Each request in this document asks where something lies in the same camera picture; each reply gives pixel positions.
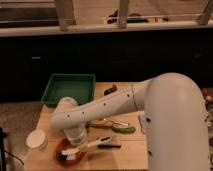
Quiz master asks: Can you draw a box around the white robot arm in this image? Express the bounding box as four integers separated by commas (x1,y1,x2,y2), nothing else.
51,73,210,171

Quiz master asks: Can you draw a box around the green cucumber toy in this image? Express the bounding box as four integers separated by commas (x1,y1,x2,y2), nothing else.
111,126,136,134

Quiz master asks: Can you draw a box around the green plastic tray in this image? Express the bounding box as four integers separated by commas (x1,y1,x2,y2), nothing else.
41,74,96,107

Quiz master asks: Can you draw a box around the white dish brush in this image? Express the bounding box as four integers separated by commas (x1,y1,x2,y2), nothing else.
61,136,112,156

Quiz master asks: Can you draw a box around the white cup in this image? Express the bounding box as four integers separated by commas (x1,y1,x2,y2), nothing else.
26,129,48,150

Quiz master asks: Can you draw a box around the dark brown toy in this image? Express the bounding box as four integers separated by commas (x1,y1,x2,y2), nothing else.
104,84,117,96

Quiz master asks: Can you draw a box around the black wooden block brush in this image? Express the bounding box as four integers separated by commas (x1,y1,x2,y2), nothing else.
97,144,121,149

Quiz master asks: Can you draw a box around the red bowl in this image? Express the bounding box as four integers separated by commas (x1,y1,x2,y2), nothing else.
53,138,86,167

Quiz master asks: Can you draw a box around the blue grey cloth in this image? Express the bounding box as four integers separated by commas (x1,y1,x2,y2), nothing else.
138,115,146,134

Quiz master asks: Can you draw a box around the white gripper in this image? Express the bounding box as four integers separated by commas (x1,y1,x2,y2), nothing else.
64,124,87,145

